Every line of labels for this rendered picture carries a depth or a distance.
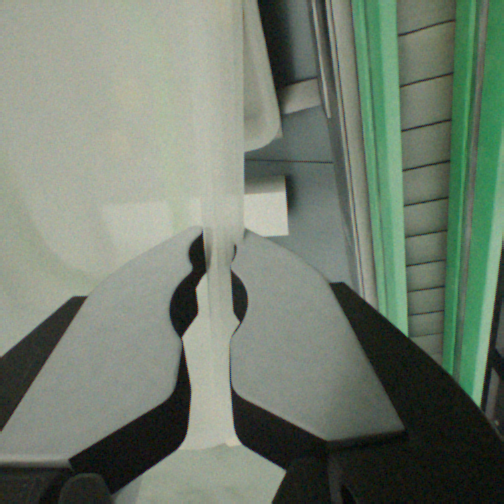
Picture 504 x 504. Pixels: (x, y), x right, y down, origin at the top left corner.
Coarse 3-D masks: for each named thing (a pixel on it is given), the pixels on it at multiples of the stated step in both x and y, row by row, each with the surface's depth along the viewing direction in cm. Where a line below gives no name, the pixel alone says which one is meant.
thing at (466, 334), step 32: (480, 0) 23; (480, 32) 24; (480, 64) 25; (480, 96) 26; (480, 128) 26; (480, 160) 27; (480, 192) 28; (448, 224) 35; (480, 224) 29; (448, 256) 37; (480, 256) 30; (448, 288) 39; (480, 288) 31; (448, 320) 41; (480, 320) 32; (448, 352) 43; (480, 352) 34; (480, 384) 36
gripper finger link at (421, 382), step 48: (336, 288) 8; (384, 336) 7; (384, 384) 6; (432, 384) 6; (432, 432) 5; (480, 432) 5; (336, 480) 5; (384, 480) 5; (432, 480) 5; (480, 480) 5
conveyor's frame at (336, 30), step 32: (320, 0) 30; (320, 32) 34; (352, 32) 28; (352, 64) 29; (352, 96) 30; (352, 128) 32; (352, 160) 33; (448, 160) 33; (352, 192) 35; (352, 224) 37; (352, 256) 44; (352, 288) 53
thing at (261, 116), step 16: (256, 0) 30; (256, 16) 31; (256, 32) 31; (256, 48) 32; (256, 64) 34; (256, 80) 40; (272, 80) 34; (256, 96) 41; (272, 96) 34; (256, 112) 42; (272, 112) 35; (256, 128) 39; (272, 128) 36; (256, 144) 37
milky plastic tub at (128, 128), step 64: (0, 0) 13; (64, 0) 13; (128, 0) 13; (192, 0) 7; (0, 64) 15; (64, 64) 14; (128, 64) 14; (192, 64) 8; (0, 128) 16; (64, 128) 16; (128, 128) 16; (192, 128) 15; (0, 192) 18; (64, 192) 18; (128, 192) 17; (192, 192) 17; (0, 256) 20; (64, 256) 20; (128, 256) 19; (0, 320) 21; (192, 384) 18; (192, 448) 16
